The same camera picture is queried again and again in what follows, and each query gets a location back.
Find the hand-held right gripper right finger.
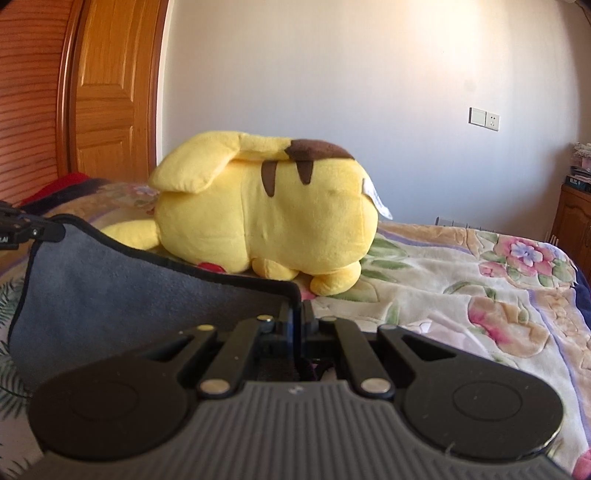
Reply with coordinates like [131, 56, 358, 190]
[301, 300, 459, 400]

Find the yellow plush toy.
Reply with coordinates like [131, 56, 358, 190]
[99, 130, 394, 296]

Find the floral blanket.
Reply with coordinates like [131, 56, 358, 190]
[0, 178, 591, 480]

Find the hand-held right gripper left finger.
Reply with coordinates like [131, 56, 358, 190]
[137, 301, 297, 400]

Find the pink box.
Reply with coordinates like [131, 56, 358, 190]
[570, 142, 591, 174]

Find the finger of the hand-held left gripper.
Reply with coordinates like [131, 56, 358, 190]
[0, 200, 66, 244]

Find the louvered wooden wardrobe door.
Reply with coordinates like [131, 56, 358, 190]
[0, 0, 85, 208]

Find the wooden cabinet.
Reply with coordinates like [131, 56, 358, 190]
[549, 184, 591, 280]

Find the grey towel with black trim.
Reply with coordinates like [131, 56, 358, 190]
[8, 214, 302, 394]

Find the wooden panel door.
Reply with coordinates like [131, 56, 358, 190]
[68, 0, 170, 184]

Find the red cloth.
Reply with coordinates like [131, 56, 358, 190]
[20, 172, 94, 206]

